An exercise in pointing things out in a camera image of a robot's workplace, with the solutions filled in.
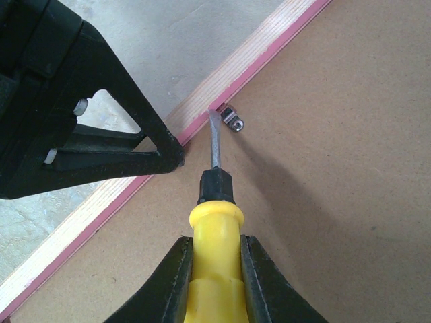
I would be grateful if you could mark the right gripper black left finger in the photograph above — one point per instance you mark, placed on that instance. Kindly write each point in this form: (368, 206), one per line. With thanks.
(163, 297)

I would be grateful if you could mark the metal frame retaining clip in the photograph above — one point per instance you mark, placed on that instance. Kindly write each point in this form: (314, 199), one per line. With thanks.
(231, 119)

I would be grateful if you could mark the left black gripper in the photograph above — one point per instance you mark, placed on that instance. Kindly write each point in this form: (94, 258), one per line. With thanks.
(35, 39)

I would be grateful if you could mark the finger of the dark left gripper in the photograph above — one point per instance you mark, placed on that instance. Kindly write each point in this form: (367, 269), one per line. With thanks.
(83, 154)

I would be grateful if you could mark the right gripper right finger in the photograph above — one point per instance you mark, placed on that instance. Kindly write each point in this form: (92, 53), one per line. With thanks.
(269, 296)

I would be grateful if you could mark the pink picture frame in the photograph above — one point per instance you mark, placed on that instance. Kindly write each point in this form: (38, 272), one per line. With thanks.
(332, 173)

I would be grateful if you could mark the yellow handled screwdriver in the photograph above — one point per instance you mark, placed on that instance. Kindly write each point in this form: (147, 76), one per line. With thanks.
(216, 291)

